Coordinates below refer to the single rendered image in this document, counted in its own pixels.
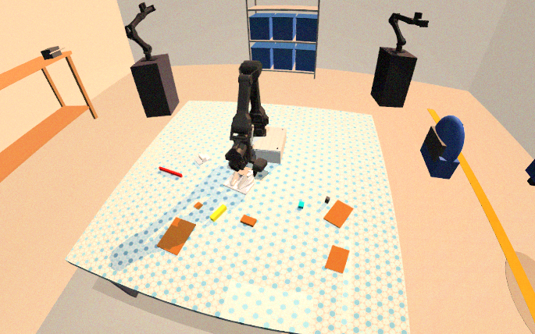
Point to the yellow rectangular bar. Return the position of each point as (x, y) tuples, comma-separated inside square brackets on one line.
[(218, 213)]

